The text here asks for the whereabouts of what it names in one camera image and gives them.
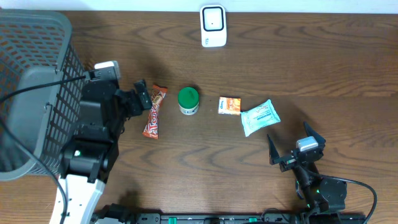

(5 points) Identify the orange Top chocolate bar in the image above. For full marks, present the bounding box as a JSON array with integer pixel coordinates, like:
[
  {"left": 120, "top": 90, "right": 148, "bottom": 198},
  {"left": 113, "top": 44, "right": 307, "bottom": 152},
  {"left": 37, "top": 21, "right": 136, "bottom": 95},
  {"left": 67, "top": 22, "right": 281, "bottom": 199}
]
[{"left": 142, "top": 85, "right": 167, "bottom": 139}]

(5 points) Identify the white barcode scanner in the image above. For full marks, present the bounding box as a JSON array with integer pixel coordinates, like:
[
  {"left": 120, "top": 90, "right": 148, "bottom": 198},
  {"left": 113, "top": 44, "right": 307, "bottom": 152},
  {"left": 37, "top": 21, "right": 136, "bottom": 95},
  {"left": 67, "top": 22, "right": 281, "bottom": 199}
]
[{"left": 200, "top": 5, "right": 227, "bottom": 48}]

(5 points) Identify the grey plastic basket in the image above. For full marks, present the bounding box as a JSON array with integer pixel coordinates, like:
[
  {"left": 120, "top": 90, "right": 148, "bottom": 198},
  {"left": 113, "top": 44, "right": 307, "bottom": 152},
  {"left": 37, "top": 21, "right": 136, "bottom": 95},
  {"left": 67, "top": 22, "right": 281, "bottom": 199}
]
[{"left": 1, "top": 9, "right": 85, "bottom": 174}]

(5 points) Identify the teal wet wipes pack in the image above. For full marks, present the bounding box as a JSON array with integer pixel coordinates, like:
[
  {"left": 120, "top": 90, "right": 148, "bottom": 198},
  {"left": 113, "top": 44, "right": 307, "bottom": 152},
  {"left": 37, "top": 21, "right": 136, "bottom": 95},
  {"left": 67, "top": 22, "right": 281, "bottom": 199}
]
[{"left": 241, "top": 100, "right": 281, "bottom": 137}]

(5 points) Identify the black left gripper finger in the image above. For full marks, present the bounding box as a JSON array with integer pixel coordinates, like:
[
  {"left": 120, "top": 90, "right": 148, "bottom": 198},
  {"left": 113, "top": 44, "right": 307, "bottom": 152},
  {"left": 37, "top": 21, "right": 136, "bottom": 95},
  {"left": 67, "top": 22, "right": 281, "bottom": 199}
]
[
  {"left": 134, "top": 80, "right": 152, "bottom": 105},
  {"left": 129, "top": 90, "right": 152, "bottom": 116}
]

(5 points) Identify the small orange snack packet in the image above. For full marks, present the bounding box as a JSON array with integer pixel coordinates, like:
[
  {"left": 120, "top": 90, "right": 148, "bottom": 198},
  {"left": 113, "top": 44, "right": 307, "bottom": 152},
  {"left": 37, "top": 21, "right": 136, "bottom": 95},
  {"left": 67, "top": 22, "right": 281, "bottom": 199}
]
[{"left": 218, "top": 96, "right": 241, "bottom": 116}]

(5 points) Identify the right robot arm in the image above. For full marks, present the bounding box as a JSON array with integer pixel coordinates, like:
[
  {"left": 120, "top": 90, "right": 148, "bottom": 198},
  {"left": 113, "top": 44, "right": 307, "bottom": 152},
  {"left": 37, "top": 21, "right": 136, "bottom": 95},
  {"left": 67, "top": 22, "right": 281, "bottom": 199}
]
[{"left": 267, "top": 122, "right": 347, "bottom": 223}]

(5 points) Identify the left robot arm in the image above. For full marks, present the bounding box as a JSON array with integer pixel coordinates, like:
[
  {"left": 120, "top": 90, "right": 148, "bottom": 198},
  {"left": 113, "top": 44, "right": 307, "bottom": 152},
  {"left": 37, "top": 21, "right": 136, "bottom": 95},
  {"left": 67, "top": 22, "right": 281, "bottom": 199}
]
[{"left": 50, "top": 61, "right": 152, "bottom": 223}]

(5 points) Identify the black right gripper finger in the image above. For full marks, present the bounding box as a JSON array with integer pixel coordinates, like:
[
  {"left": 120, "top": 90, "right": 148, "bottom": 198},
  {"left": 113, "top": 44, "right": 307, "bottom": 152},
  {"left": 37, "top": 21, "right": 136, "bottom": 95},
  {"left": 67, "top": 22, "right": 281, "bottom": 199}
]
[
  {"left": 267, "top": 135, "right": 280, "bottom": 165},
  {"left": 303, "top": 121, "right": 326, "bottom": 144}
]

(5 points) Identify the green lid jar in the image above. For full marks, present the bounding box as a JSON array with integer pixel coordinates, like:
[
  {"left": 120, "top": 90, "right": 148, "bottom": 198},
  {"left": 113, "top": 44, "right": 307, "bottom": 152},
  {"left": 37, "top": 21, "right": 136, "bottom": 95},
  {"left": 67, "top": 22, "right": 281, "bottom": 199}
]
[{"left": 178, "top": 87, "right": 200, "bottom": 115}]

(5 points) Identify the black mounting rail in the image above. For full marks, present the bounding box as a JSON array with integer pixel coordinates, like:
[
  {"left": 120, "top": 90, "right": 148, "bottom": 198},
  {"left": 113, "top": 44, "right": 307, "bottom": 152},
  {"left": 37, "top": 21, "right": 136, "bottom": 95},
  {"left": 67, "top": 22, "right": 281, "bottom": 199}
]
[{"left": 90, "top": 204, "right": 366, "bottom": 224}]

